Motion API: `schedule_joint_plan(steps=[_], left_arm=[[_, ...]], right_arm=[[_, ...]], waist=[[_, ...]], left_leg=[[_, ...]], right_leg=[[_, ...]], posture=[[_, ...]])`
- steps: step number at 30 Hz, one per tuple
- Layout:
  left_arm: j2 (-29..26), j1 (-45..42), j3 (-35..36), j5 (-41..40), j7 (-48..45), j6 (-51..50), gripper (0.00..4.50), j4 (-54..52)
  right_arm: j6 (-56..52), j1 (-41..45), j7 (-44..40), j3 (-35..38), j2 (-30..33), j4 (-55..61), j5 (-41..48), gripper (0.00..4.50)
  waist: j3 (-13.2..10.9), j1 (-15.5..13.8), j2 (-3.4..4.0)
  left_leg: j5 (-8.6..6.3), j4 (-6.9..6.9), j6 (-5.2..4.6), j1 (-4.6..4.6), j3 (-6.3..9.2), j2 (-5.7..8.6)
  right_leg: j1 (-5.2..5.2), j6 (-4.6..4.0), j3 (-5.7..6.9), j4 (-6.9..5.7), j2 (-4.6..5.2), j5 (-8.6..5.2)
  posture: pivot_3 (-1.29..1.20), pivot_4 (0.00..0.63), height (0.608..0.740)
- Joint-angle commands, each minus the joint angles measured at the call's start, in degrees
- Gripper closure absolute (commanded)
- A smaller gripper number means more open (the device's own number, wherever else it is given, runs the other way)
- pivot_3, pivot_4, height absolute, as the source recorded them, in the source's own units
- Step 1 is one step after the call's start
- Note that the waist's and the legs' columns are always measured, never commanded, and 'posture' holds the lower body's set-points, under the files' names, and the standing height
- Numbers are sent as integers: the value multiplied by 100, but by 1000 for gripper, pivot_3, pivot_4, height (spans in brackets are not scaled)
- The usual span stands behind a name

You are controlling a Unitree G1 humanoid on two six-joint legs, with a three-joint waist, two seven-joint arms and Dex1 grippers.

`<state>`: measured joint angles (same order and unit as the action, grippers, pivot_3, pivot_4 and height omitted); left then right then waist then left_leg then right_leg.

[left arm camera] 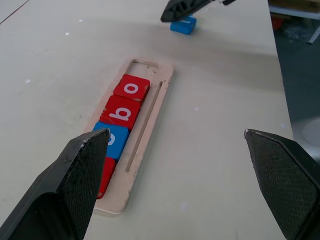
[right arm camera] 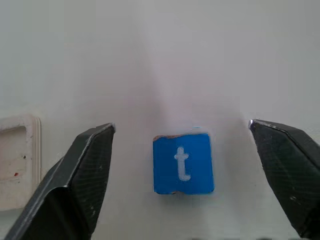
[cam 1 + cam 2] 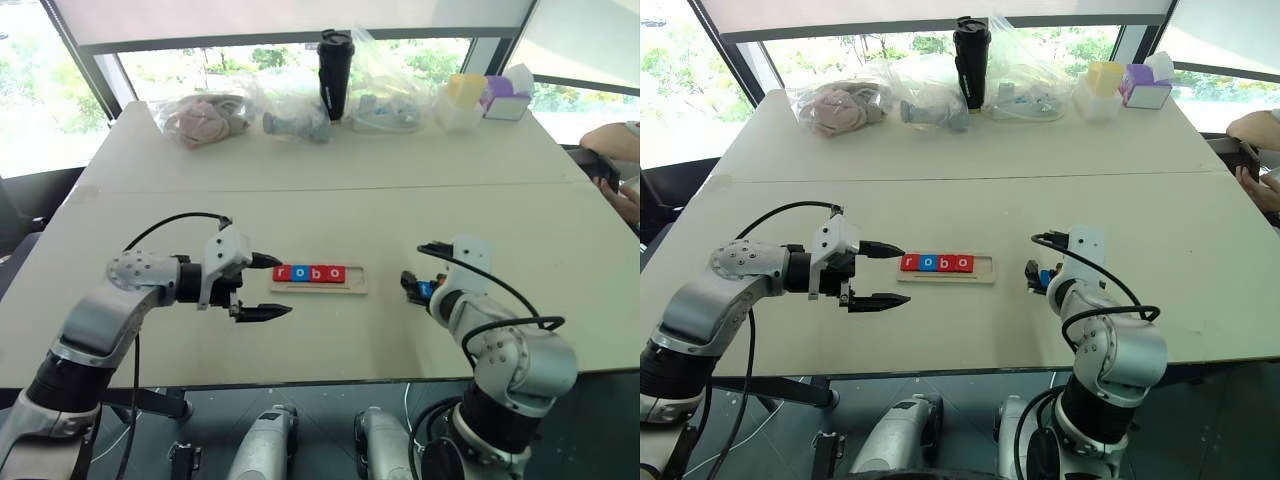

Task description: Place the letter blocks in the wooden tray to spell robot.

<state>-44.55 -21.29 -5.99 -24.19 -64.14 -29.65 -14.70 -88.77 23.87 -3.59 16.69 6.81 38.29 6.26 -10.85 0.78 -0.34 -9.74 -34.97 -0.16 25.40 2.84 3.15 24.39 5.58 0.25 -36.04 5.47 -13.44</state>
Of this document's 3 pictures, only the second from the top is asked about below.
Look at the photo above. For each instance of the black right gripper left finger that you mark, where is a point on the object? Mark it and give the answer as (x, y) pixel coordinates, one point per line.
(70, 190)

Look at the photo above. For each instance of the blue letter t block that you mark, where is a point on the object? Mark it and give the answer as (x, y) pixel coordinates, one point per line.
(183, 163)

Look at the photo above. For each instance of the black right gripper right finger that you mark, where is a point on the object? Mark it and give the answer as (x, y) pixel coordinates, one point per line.
(290, 170)

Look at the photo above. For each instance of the light wooden letter tray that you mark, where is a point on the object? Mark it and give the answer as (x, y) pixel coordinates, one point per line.
(15, 165)

